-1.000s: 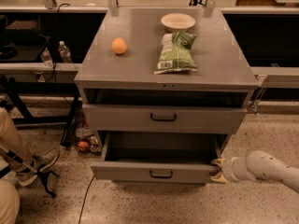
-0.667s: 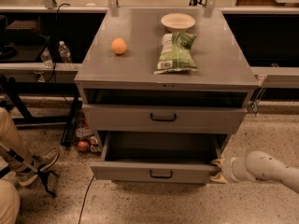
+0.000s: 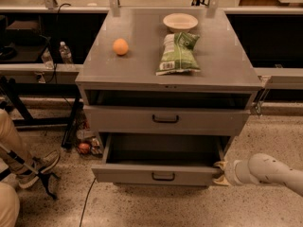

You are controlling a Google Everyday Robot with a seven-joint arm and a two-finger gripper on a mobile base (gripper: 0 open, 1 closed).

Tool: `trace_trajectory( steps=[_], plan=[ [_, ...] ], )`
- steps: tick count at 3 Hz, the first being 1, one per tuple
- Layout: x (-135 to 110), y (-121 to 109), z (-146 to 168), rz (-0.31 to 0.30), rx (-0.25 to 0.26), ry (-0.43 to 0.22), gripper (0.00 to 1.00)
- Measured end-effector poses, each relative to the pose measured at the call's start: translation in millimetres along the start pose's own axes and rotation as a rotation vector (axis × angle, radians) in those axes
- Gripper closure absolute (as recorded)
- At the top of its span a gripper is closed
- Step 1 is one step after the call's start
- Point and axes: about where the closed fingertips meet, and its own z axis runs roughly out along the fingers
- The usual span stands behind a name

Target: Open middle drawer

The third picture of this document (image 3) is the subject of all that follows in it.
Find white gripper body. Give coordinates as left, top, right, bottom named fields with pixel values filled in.
left=224, top=160, right=251, bottom=185

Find grey drawer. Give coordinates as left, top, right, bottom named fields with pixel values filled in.
left=84, top=106, right=250, bottom=136
left=92, top=133, right=223, bottom=186

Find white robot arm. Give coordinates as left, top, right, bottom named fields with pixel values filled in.
left=212, top=153, right=303, bottom=196

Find grey drawer cabinet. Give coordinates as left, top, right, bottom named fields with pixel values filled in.
left=75, top=7, right=263, bottom=189

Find grey top drawer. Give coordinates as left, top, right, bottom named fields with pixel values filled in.
left=84, top=106, right=250, bottom=136

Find green chip bag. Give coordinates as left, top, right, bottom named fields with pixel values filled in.
left=156, top=32, right=200, bottom=76

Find red apple on floor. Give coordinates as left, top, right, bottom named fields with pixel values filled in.
left=78, top=143, right=90, bottom=154

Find white bowl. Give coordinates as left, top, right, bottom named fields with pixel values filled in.
left=163, top=13, right=198, bottom=33

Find orange fruit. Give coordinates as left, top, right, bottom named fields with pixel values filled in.
left=113, top=39, right=129, bottom=56

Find grey sneaker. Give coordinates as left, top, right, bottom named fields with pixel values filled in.
left=17, top=150, right=60, bottom=189

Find clear water bottle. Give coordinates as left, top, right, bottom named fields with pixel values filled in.
left=59, top=42, right=74, bottom=69
left=42, top=49, right=54, bottom=70

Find person leg beige trousers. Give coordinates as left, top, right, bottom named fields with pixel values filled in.
left=0, top=109, right=33, bottom=175

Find person knee beige trousers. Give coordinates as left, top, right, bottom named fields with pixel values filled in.
left=0, top=183, right=20, bottom=227

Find dark box on shelf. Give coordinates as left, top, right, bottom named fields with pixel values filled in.
left=6, top=20, right=41, bottom=44

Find black floor cable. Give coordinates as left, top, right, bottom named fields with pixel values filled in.
left=79, top=177, right=98, bottom=227

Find black table frame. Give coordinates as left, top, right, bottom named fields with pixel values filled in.
left=0, top=76, right=82, bottom=149

